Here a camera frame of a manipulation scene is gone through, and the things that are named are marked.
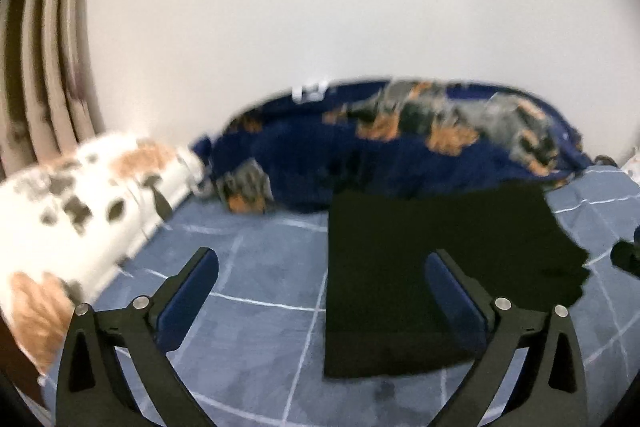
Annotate navy dog print blanket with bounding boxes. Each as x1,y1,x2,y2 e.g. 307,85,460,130
192,78,591,213

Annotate white floral pillow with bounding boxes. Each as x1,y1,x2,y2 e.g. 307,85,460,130
1,132,204,374

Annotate brown striped curtain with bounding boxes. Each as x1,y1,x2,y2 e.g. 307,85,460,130
1,0,96,176

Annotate black pants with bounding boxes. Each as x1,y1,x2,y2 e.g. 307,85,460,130
323,185,588,379

